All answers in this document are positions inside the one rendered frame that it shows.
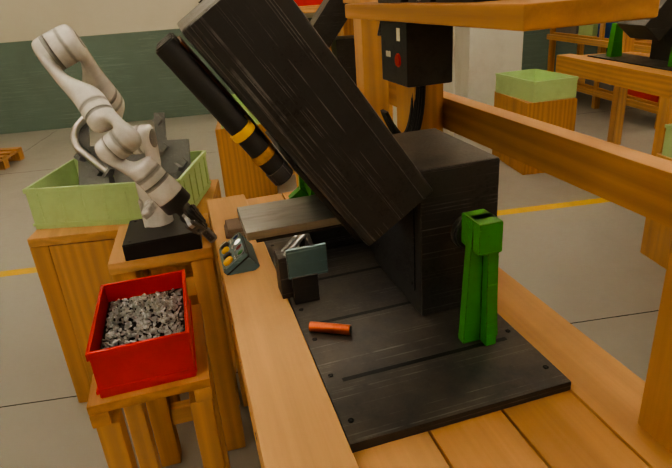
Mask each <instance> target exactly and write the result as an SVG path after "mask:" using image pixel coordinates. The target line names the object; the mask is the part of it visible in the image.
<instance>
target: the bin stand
mask: <svg viewBox="0 0 672 468"><path fill-rule="evenodd" d="M191 306H192V317H193V328H194V339H195V350H196V361H197V372H196V374H197V375H196V376H195V377H190V378H186V379H182V380H178V381H174V382H169V383H165V384H161V385H157V386H153V387H148V388H144V389H140V390H136V391H132V392H127V393H123V394H119V395H115V396H110V397H106V398H101V397H100V394H99V395H97V394H96V389H97V384H96V380H95V377H94V374H93V376H92V381H91V386H90V391H89V397H88V402H87V407H86V409H87V412H88V415H89V418H90V422H91V425H92V428H93V429H95V428H96V429H97V432H98V436H99V439H100V442H101V445H102V449H103V452H104V455H105V458H106V461H107V465H108V468H138V466H137V462H136V459H135V455H134V452H133V448H132V444H131V441H130V437H129V434H128V430H127V427H126V423H125V420H124V416H123V413H122V409H121V408H123V409H124V412H125V416H126V419H127V423H128V427H129V430H130V434H131V437H132V441H133V444H134V448H135V451H136V455H137V459H138V462H139V466H140V468H162V466H161V463H160V459H159V455H158V451H157V447H156V443H155V439H154V436H153V432H152V428H151V424H150V420H149V416H148V413H147V409H146V405H145V402H149V401H153V400H157V399H161V398H165V397H169V396H173V395H177V394H181V393H186V392H189V404H190V409H191V413H192V418H193V422H194V427H195V431H196V436H197V441H198V445H199V450H200V454H201V459H202V463H203V468H231V466H230V461H229V456H228V451H227V446H226V441H225V436H224V430H223V425H222V420H221V415H220V410H219V405H218V400H217V394H216V389H215V384H214V379H213V374H212V369H211V364H210V358H209V353H208V348H207V340H206V332H205V324H204V318H203V312H202V307H201V304H196V305H191Z"/></svg>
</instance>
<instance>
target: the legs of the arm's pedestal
mask: <svg viewBox="0 0 672 468"><path fill-rule="evenodd" d="M189 264H191V266H192V271H193V272H187V273H185V274H186V287H187V293H188V296H192V295H197V297H198V302H199V304H201V307H202V312H203V318H204V324H205V332H206V340H207V348H208V353H209V358H210V364H211V369H212V374H213V379H214V384H215V389H216V394H217V400H218V405H219V410H220V415H221V420H222V425H223V430H224V436H225V441H226V446H227V450H228V451H231V450H235V449H239V448H243V447H246V443H245V436H244V430H243V424H242V418H241V413H240V407H239V405H240V399H239V392H238V386H237V380H236V375H235V369H234V363H233V358H232V352H231V346H230V340H229V335H228V329H227V323H226V317H225V312H224V306H223V300H222V295H221V289H220V283H219V277H218V272H217V266H216V260H215V254H214V258H209V259H203V260H198V261H192V262H186V263H180V264H174V265H169V266H163V267H157V268H151V269H145V270H140V271H134V272H128V273H122V274H116V275H112V276H113V280H114V283H115V282H120V281H125V280H131V279H136V278H141V277H146V276H152V273H151V271H154V270H160V269H166V268H172V267H178V266H183V265H189ZM145 403H146V407H147V411H148V414H149V418H150V422H151V426H152V430H153V434H154V438H155V441H156V445H157V449H158V453H159V457H160V461H161V464H162V467H166V466H170V465H174V464H178V463H181V445H180V441H179V436H178V432H177V428H176V424H180V423H185V422H189V421H193V418H192V413H191V409H190V404H189V399H187V400H182V401H181V400H180V396H179V394H177V395H173V396H169V397H165V398H161V399H157V400H153V401H149V402H145Z"/></svg>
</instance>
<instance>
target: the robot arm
mask: <svg viewBox="0 0 672 468"><path fill-rule="evenodd" d="M31 46H32V49H33V52H34V53H35V56H36V57H37V58H38V60H39V61H40V62H41V64H42V65H43V66H44V68H45V69H46V70H47V71H48V73H49V74H50V75H51V76H52V78H53V79H54V80H55V81H56V83H57V84H58V85H59V86H60V88H61V89H62V90H63V91H64V92H65V93H66V94H67V96H68V97H69V98H70V99H71V100H72V102H73V103H74V104H75V106H76V107H77V109H78V110H79V112H80V113H81V115H82V117H83V118H84V120H85V121H86V123H87V125H88V126H89V127H90V129H91V130H92V131H94V132H97V133H103V132H106V131H109V132H108V133H107V134H105V135H104V136H103V137H102V138H101V139H99V140H98V141H97V142H96V144H95V152H96V154H97V156H98V157H99V158H100V159H101V160H102V161H103V162H104V163H106V164H108V165H109V166H111V167H113V168H115V169H117V170H119V171H120V172H122V173H123V174H125V175H127V176H128V177H130V178H131V179H132V180H134V181H135V185H136V189H137V193H138V197H139V200H138V203H139V207H140V211H141V215H142V219H143V223H144V227H145V228H146V227H160V226H164V225H167V224H169V223H171V222H172V221H173V220H174V218H173V214H175V213H177V214H178V215H179V219H180V220H181V221H182V222H183V223H186V225H185V228H186V229H188V230H190V231H191V232H193V233H195V234H197V235H200V234H202V235H203V236H204V237H205V238H206V239H207V240H208V241H209V242H210V243H213V242H214V241H215V240H216V239H217V235H216V234H215V233H214V232H213V231H212V230H211V229H210V228H209V227H207V226H208V225H207V223H205V222H206V220H205V219H204V217H203V216H202V215H201V213H200V212H199V210H198V209H197V207H196V206H195V205H194V204H193V205H192V204H191V205H190V204H189V203H188V201H189V199H190V194H189V193H188V192H187V191H186V190H185V189H184V188H183V187H182V186H181V185H180V183H179V182H178V181H177V180H176V179H175V178H174V177H172V176H171V175H170V174H168V173H167V172H166V171H165V170H164V169H163V168H162V167H161V158H160V154H159V148H158V142H157V137H156V133H155V130H154V128H153V127H152V126H151V125H149V124H142V125H132V126H131V125H129V124H128V123H127V122H125V121H124V120H123V119H122V118H123V114H124V109H125V103H124V99H123V97H122V96H121V94H120V93H119V92H118V90H117V89H116V88H115V86H114V85H113V84H112V83H111V81H110V80H109V79H108V78H107V76H106V75H105V74H104V73H103V71H102V70H101V69H100V67H99V66H98V64H97V63H96V61H95V60H94V58H93V57H92V55H91V54H90V52H89V51H88V49H87V48H86V46H85V44H84V43H83V41H82V40H81V38H80V37H79V36H78V34H77V33H76V32H75V30H73V29H72V28H71V27H70V26H68V25H66V24H62V25H59V26H57V27H55V28H53V29H51V30H49V31H48V32H46V33H44V34H42V35H40V36H39V37H37V38H35V39H34V40H33V41H32V43H31ZM79 61H80V63H81V67H82V81H80V80H77V79H75V78H73V77H71V76H69V75H67V74H66V73H65V72H64V71H63V70H65V69H67V68H69V67H70V66H72V65H74V64H76V63H77V62H79ZM137 154H145V157H144V158H142V159H140V160H138V161H135V162H133V161H129V160H126V158H127V157H129V156H130V155H137Z"/></svg>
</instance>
